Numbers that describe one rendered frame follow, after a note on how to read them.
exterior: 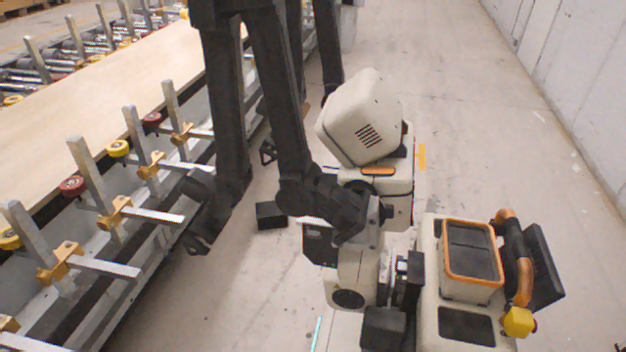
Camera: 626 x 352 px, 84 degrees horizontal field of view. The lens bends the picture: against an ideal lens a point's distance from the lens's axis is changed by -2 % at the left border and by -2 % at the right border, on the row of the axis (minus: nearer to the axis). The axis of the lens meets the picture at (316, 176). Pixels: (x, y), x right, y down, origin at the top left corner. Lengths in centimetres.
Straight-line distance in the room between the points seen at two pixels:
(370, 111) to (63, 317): 109
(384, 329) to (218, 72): 81
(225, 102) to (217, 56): 8
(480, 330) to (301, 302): 113
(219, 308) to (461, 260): 134
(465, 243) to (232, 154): 73
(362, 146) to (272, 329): 135
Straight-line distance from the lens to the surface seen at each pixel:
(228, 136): 69
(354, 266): 104
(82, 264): 128
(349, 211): 71
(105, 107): 203
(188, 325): 205
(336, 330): 163
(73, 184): 151
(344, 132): 77
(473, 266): 111
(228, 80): 64
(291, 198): 69
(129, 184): 184
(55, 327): 137
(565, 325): 236
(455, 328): 109
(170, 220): 134
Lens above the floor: 170
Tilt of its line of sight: 38 degrees down
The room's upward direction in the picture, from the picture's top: 1 degrees clockwise
